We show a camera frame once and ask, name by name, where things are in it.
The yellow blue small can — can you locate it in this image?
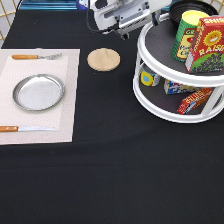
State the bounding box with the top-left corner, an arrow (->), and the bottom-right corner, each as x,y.
140,70 -> 160,87

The red raisins box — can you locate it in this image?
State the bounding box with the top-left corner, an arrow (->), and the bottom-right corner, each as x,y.
185,16 -> 224,73

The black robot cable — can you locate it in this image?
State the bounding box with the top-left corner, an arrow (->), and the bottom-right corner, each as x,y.
85,7 -> 116,35

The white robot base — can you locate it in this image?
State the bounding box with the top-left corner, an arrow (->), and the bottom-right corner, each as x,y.
76,0 -> 91,8

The red orange snack box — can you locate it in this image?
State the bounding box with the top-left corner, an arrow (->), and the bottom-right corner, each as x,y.
177,87 -> 212,115

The wooden handled knife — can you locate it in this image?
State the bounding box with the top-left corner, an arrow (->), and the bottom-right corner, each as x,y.
0,126 -> 57,132

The green yellow cylindrical can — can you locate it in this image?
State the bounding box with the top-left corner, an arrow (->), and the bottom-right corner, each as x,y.
171,11 -> 208,62

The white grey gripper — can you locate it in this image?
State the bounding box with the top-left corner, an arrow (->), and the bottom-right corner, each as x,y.
91,0 -> 171,40

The blue white food box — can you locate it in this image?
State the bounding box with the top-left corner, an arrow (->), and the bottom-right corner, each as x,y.
164,80 -> 199,94

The white two-tier lazy Susan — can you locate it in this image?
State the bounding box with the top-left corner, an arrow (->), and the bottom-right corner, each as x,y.
133,13 -> 224,123

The beige woven placemat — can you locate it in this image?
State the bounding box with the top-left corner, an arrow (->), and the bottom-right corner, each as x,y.
0,49 -> 80,145

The round silver metal plate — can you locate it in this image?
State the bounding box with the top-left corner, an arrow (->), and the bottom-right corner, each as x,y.
12,74 -> 65,111

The round wooden coaster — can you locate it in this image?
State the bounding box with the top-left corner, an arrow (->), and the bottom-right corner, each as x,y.
87,48 -> 120,71

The black ribbed bowl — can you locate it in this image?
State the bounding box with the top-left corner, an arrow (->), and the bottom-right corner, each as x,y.
169,0 -> 218,29

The wooden handled fork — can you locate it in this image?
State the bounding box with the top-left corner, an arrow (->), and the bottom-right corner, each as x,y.
12,53 -> 62,60

